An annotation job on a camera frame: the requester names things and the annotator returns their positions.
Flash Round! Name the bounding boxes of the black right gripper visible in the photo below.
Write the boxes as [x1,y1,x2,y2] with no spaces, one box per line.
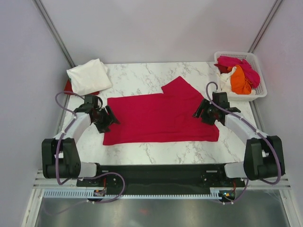
[192,98,218,126]

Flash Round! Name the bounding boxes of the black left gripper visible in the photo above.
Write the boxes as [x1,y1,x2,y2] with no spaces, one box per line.
[92,105,120,134]

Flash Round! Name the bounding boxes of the crimson red t shirt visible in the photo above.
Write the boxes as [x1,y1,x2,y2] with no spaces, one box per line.
[103,77,219,146]

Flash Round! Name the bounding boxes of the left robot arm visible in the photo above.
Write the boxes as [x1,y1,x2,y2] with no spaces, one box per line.
[42,95,120,186]

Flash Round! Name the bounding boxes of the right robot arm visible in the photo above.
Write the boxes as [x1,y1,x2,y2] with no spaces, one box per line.
[193,92,285,186]

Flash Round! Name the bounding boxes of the cream white shirt in basket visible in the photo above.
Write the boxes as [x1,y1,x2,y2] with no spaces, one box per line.
[219,66,237,93]

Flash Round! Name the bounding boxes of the folded white t shirt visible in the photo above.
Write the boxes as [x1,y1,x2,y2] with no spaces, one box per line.
[67,59,113,96]

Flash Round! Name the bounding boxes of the orange shirt in basket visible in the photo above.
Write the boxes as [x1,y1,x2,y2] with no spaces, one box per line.
[231,65,252,95]

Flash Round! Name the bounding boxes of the dark maroon shirt in basket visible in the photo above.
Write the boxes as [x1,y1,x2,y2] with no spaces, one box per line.
[214,63,233,74]

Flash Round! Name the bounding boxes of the folded dark red t shirt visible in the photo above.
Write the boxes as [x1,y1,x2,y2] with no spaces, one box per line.
[64,79,99,96]

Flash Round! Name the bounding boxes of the pink shirt in basket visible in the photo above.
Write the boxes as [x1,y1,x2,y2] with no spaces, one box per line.
[217,56,260,88]

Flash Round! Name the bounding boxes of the white plastic laundry basket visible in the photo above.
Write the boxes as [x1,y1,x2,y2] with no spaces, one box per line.
[214,51,267,101]

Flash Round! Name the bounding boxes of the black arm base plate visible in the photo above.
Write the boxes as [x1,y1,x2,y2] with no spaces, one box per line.
[76,164,245,195]

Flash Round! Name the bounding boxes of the white slotted cable duct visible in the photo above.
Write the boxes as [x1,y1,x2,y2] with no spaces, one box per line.
[43,188,235,200]

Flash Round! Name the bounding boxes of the right aluminium frame post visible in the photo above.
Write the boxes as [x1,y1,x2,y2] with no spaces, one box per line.
[248,0,284,53]

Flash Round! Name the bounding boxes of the aluminium frame post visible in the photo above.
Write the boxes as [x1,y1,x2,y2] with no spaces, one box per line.
[33,0,75,68]
[248,0,284,53]

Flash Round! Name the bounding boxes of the left aluminium frame post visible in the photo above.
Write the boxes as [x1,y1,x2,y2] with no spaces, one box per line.
[33,0,75,68]

